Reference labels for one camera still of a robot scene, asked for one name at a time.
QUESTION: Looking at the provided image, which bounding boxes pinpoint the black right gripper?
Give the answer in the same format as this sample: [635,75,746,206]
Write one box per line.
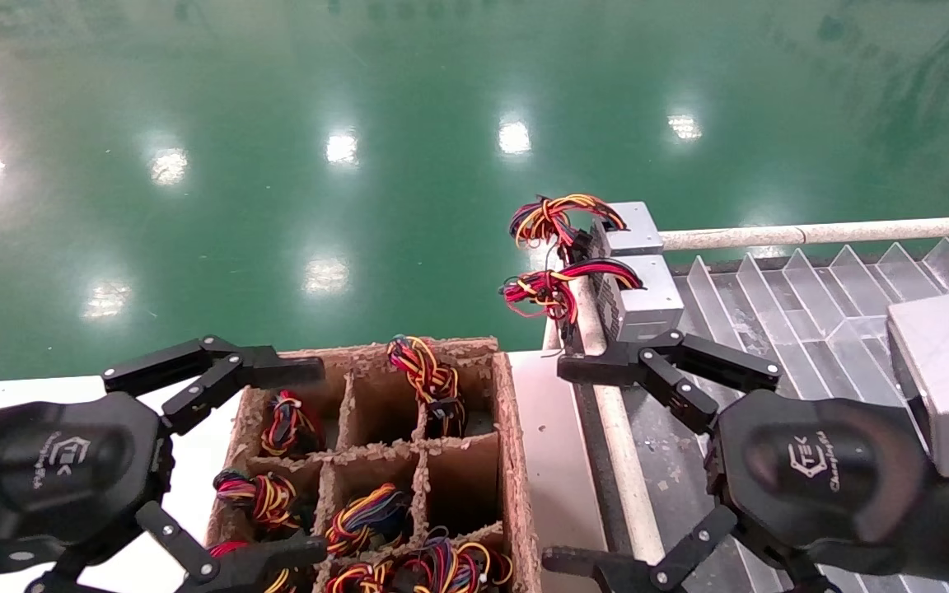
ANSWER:
[540,328,937,593]

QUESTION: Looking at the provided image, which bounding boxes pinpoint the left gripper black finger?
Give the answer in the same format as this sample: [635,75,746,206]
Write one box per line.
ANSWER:
[102,335,325,436]

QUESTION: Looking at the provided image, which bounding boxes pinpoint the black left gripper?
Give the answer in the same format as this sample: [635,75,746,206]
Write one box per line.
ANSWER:
[0,391,329,593]

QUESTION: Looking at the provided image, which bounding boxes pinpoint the long white rack pipe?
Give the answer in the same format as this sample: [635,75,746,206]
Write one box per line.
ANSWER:
[567,276,666,563]
[660,216,949,252]

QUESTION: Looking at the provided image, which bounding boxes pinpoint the brown cardboard divider box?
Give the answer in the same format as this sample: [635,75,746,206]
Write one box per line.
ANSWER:
[207,336,543,593]

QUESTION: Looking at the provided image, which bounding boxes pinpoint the clear plastic divider tray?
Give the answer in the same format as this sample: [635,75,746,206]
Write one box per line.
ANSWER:
[672,239,949,593]

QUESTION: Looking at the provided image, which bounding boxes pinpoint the black rack side rail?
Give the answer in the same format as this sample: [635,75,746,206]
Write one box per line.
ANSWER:
[551,317,636,554]

